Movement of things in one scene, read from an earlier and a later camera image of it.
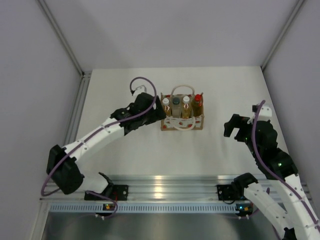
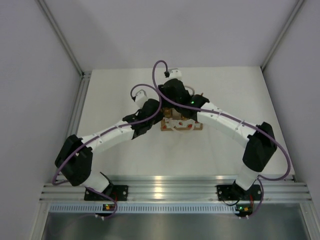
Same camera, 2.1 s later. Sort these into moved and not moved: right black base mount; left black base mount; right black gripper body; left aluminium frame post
Moved: right black gripper body
Not moved: left black base mount; left aluminium frame post; right black base mount
